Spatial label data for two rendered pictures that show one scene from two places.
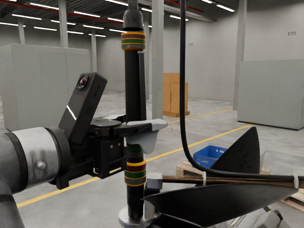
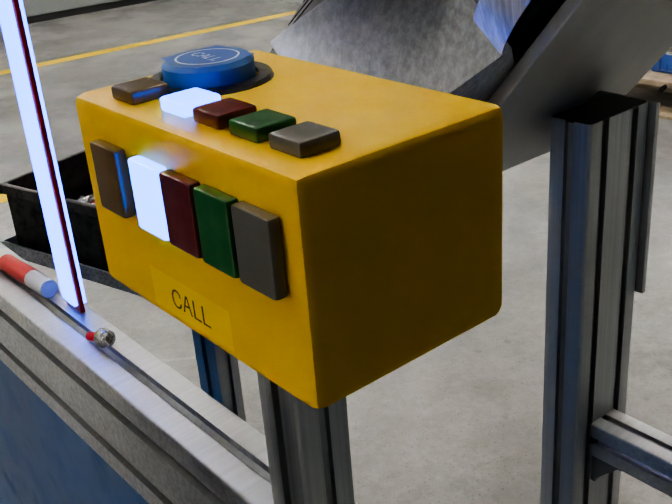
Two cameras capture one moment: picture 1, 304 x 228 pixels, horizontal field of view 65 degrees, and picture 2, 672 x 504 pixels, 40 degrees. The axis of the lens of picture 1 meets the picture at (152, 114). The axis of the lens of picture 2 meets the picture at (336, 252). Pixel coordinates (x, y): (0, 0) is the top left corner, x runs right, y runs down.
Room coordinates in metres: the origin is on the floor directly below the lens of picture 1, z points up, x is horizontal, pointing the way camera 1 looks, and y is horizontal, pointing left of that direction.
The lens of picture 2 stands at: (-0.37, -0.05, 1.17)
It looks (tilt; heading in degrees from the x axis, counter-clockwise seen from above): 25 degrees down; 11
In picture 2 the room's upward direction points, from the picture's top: 5 degrees counter-clockwise
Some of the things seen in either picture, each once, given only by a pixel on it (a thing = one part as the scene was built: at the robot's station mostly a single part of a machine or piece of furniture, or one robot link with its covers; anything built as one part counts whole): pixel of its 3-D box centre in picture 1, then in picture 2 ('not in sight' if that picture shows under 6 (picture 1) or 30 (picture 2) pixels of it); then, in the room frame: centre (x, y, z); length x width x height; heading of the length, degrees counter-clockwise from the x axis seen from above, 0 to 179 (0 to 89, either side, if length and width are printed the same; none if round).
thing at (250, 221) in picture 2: not in sight; (259, 250); (-0.10, 0.03, 1.04); 0.02 x 0.01 x 0.03; 49
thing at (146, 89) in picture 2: not in sight; (140, 90); (-0.02, 0.10, 1.08); 0.02 x 0.02 x 0.01; 49
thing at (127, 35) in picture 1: (133, 37); not in sight; (0.45, 0.03, 1.63); 0.04 x 0.04 x 0.01
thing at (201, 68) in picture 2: not in sight; (209, 72); (0.01, 0.08, 1.08); 0.04 x 0.04 x 0.02
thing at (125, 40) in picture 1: (133, 42); not in sight; (0.45, 0.03, 1.62); 0.04 x 0.04 x 0.01
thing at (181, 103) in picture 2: not in sight; (190, 102); (-0.04, 0.07, 1.08); 0.02 x 0.02 x 0.01; 49
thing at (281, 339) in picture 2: not in sight; (283, 214); (-0.02, 0.04, 1.02); 0.16 x 0.10 x 0.11; 49
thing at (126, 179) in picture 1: (135, 177); not in sight; (0.45, 0.03, 1.36); 0.04 x 0.04 x 0.01
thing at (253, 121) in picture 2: not in sight; (262, 125); (-0.07, 0.04, 1.08); 0.02 x 0.02 x 0.01; 49
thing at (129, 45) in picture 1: (133, 46); not in sight; (0.45, 0.03, 1.61); 0.04 x 0.04 x 0.01
